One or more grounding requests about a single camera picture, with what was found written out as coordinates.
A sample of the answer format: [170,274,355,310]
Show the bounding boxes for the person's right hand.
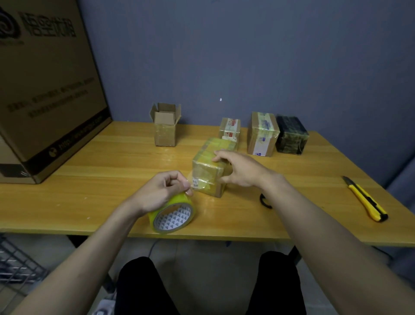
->
[212,149,287,190]

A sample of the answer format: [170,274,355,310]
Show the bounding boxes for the person's left hand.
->
[127,170,195,217]

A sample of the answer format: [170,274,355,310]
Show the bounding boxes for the yellow tape roll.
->
[148,171,196,235]

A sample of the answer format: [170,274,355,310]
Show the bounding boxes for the small carton yellow tape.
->
[192,137,239,199]

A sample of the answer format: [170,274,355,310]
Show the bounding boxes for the brown box with white label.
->
[246,111,281,158]

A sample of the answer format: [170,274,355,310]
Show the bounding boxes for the small carton red label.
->
[219,117,242,143]

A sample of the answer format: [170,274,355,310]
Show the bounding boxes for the black cardboard box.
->
[275,115,310,156]

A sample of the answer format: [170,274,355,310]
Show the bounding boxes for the person's left forearm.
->
[11,201,145,315]

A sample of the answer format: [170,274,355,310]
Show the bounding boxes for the person's right forearm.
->
[264,177,415,315]

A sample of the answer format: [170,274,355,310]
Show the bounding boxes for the person's black trousers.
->
[114,251,307,315]

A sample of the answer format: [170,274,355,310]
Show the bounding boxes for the black table leg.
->
[287,245,303,266]
[66,235,117,294]

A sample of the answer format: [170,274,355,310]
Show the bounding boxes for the yellow utility knife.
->
[341,175,389,223]

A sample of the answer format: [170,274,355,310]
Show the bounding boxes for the white power strip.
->
[92,298,116,315]

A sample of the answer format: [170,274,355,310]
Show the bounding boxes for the large flat brown carton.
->
[0,0,113,185]

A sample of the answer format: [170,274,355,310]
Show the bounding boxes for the grey pleated curtain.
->
[384,159,415,281]

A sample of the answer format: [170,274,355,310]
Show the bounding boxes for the metal wire cart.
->
[0,234,50,294]

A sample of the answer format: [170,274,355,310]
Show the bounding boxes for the black floor cable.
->
[372,245,395,260]

